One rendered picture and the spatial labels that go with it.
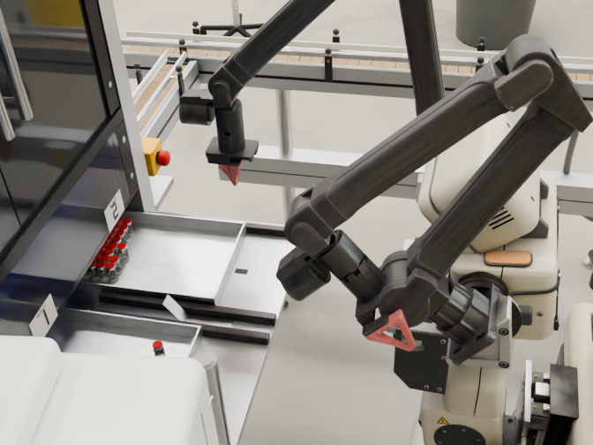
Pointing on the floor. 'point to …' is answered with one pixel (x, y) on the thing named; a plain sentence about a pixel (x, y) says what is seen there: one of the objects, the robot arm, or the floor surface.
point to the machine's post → (144, 197)
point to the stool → (232, 26)
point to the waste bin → (492, 21)
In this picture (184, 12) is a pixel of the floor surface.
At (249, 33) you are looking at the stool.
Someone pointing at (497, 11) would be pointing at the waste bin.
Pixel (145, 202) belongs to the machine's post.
